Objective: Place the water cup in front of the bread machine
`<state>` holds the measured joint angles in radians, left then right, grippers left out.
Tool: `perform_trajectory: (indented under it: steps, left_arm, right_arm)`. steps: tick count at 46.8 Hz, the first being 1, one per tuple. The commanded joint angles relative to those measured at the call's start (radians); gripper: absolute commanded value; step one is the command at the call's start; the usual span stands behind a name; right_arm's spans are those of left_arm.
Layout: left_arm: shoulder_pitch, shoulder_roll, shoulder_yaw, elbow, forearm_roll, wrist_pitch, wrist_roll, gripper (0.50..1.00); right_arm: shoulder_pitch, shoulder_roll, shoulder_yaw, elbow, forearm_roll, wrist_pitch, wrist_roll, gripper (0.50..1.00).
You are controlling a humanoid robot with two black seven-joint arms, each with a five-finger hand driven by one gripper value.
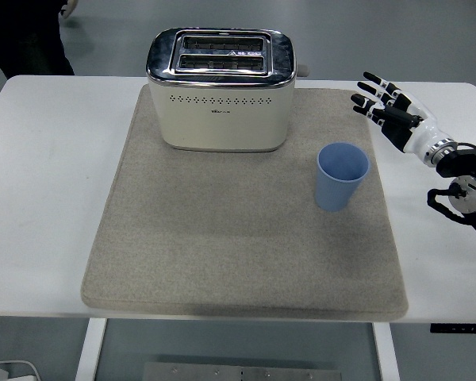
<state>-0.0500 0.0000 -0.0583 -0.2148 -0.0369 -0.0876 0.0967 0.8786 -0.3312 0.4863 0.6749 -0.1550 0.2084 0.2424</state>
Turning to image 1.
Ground person's hand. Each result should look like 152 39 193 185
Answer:
59 0 78 20

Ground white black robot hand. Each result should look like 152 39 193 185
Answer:
351 71 454 158

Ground light blue ribbed cup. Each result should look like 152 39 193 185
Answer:
315 141 370 213

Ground person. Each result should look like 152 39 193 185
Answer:
0 0 75 79

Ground cream two-slot toaster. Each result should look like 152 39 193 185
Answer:
144 27 311 153

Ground black table control panel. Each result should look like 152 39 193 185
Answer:
430 323 476 334

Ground beige felt table mat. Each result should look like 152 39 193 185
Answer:
80 83 409 321

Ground white table leg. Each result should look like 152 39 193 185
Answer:
74 317 108 381
371 321 401 381

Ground white cable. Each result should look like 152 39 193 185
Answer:
0 360 40 381

